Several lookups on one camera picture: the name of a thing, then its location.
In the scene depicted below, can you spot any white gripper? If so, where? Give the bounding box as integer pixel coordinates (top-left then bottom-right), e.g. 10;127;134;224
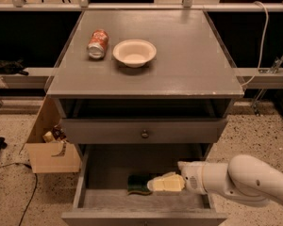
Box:
147;161;207;195

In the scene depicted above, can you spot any green yellow sponge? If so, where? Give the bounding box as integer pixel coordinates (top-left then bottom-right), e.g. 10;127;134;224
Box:
127;175;151;195

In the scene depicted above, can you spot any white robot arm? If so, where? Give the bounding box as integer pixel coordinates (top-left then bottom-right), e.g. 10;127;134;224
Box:
147;154;283;207

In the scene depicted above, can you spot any round drawer knob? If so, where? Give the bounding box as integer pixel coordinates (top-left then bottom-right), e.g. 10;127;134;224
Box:
141;130;149;138

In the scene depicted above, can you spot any grey open middle drawer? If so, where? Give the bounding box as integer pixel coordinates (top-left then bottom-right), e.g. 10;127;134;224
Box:
62;144;226;226

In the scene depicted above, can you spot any grey wooden drawer cabinet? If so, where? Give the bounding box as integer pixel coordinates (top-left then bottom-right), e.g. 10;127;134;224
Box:
44;8;245;226

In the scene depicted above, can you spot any grey closed upper drawer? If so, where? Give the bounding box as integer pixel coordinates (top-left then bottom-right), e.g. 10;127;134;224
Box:
60;119;227;144

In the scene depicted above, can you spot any cardboard box with items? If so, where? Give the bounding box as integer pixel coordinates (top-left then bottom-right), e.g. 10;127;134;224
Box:
25;97;81;173

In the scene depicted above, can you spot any white paper bowl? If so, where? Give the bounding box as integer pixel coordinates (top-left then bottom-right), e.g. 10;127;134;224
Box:
112;40;157;68

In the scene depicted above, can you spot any orange soda can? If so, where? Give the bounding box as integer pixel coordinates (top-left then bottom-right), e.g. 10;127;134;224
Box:
87;29;108;59

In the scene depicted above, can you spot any black object on ledge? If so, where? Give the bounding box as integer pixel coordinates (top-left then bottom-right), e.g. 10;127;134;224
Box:
0;59;29;76

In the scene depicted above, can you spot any black floor cable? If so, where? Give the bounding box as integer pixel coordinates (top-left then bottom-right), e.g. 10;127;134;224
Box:
0;162;39;226

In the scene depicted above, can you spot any metal bracket right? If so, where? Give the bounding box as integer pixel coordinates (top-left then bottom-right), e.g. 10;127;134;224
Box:
251;55;283;116

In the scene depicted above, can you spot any white cable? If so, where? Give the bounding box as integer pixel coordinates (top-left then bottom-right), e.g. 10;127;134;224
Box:
241;1;270;88

